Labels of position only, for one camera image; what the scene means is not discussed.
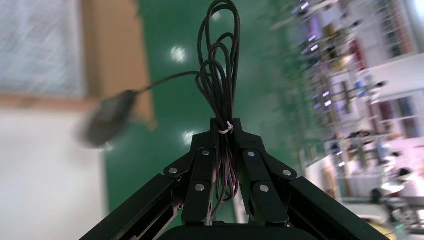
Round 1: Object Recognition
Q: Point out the printed white paper sheet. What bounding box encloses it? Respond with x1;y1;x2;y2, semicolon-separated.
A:
0;0;84;99

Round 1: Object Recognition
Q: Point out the brown cardboard box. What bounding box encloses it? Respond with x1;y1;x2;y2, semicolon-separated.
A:
0;0;159;132

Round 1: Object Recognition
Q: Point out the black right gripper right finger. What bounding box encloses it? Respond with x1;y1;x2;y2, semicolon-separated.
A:
231;118;389;240

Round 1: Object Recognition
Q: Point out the white twist tie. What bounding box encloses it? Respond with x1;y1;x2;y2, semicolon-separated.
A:
218;121;235;135

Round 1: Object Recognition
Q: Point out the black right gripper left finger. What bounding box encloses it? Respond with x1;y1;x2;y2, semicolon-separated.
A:
79;118;221;240

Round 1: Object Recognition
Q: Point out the black wired computer mouse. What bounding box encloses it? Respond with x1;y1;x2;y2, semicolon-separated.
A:
77;0;242;213

